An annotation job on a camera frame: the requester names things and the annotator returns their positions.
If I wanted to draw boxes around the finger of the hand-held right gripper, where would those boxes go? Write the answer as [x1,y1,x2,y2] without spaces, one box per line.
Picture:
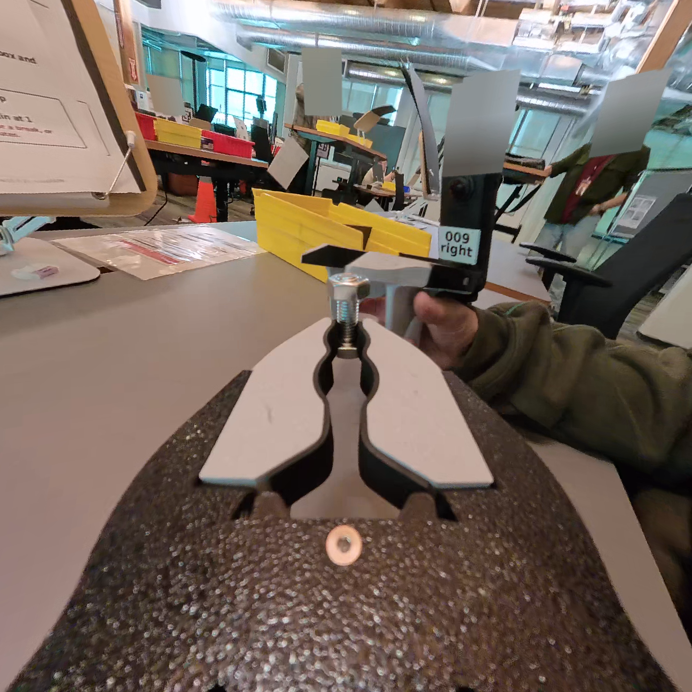
[301,243,441,268]
[345,252,436,335]

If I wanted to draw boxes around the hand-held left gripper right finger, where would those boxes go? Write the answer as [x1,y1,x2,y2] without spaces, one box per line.
[358,319,494,509]

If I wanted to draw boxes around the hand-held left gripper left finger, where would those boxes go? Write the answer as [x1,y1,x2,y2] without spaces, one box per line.
[198,317,333,508]

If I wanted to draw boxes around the steel hex nut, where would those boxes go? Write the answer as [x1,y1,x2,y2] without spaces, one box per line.
[327,272,372,301]

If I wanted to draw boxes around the steel bolt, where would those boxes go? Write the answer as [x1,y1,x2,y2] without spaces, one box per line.
[334,297,363,361]

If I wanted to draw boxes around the person's right forearm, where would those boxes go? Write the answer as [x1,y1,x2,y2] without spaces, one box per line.
[462,300,692,488]

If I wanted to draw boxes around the wooden standing desk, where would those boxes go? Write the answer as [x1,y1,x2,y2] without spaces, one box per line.
[285,123,390,209]

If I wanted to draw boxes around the grey desk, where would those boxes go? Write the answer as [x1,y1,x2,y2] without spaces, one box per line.
[0,219,692,692]

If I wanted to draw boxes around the person's right hand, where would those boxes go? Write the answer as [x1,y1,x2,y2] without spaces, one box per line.
[359,294,480,372]

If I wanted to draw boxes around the black board on stand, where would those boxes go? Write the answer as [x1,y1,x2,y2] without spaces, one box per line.
[403,65,450,201]

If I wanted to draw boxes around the grey tilted board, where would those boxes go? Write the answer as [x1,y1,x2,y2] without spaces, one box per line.
[267,138,310,190]

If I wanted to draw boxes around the orange traffic cone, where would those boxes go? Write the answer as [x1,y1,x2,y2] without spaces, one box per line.
[186,176,217,224]

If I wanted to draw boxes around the long wooden table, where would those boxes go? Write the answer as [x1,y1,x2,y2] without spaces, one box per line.
[143,139,282,223]

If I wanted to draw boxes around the red-label laminated sheet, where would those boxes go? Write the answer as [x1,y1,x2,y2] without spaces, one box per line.
[54,224,266,281]

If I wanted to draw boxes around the black office chair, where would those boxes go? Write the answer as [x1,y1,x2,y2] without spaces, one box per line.
[522,192,692,339]

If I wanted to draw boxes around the silver ventilation ducts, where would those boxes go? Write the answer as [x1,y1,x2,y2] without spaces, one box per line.
[208,0,692,117]

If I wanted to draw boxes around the black floor lamp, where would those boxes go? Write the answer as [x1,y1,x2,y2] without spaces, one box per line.
[181,50,207,126]

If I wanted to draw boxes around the person's torso and lap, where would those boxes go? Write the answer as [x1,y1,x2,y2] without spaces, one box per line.
[630,476,692,629]

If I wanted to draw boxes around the wooden pillar with red signs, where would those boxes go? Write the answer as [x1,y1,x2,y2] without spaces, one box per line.
[114,0,147,88]

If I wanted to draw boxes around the printed instruction sheet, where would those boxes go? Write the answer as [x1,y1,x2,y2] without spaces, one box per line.
[0,0,143,197]

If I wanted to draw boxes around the white elastic cord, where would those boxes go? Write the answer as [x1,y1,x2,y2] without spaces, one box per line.
[92,131,139,200]

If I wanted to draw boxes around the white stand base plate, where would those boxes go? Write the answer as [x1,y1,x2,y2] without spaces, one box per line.
[0,238,101,298]

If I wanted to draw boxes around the metal stand bracket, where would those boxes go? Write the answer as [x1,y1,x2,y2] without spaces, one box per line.
[0,215,55,255]

